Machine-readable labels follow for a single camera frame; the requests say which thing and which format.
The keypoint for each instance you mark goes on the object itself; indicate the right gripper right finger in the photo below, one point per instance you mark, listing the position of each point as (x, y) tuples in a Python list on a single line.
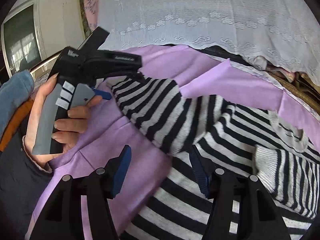
[(259, 217)]

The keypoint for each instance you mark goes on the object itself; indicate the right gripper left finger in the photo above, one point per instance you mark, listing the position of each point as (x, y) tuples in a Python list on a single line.
[(61, 216)]

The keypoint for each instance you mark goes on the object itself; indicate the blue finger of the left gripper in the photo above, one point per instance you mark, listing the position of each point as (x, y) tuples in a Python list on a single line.
[(105, 95)]

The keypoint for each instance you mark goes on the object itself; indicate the black grey striped sweater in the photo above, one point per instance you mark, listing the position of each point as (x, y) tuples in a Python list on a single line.
[(226, 133)]

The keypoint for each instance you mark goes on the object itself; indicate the blue sleeve forearm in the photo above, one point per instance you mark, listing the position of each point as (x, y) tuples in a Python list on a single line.
[(13, 93)]

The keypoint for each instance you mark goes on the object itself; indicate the person's left hand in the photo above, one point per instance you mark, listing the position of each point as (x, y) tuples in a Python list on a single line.
[(67, 130)]

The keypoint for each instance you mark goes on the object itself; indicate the orange cloth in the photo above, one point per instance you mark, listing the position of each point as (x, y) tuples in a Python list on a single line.
[(19, 115)]

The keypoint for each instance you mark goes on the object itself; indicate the pink purple bed sheet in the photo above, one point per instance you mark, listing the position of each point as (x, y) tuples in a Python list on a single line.
[(196, 75)]

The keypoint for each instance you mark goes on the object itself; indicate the white lace cover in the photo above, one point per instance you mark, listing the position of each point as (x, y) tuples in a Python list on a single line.
[(284, 33)]

